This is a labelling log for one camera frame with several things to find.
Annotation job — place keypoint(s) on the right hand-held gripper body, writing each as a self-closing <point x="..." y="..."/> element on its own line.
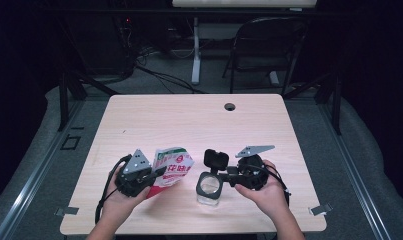
<point x="252" y="173"/>

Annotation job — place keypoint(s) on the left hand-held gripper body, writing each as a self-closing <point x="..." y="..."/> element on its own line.
<point x="134" y="181"/>

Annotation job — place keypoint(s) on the pink clear bag of granules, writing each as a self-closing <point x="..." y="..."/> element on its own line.
<point x="174" y="166"/>

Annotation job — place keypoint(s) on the clear jar with black lid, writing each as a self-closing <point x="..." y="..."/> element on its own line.
<point x="209" y="186"/>

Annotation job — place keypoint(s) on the person's right hand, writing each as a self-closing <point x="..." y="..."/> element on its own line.
<point x="270" y="196"/>

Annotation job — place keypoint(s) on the person's left hand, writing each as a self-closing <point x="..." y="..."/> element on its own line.
<point x="117" y="206"/>

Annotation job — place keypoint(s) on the grey tape tab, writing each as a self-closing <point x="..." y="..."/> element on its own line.
<point x="67" y="210"/>
<point x="320" y="209"/>

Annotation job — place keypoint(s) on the black folding chair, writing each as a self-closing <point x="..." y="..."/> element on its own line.
<point x="265" y="43"/>

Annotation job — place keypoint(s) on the dark equipment cabinet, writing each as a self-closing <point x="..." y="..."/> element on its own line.
<point x="99" y="43"/>

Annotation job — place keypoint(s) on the white desk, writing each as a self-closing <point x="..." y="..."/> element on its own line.
<point x="244" y="3"/>

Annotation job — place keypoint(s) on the aluminium floor rail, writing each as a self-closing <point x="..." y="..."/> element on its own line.
<point x="355" y="186"/>
<point x="29" y="196"/>

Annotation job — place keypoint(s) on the black metal frame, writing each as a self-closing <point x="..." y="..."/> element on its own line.
<point x="64" y="100"/>
<point x="336" y="106"/>

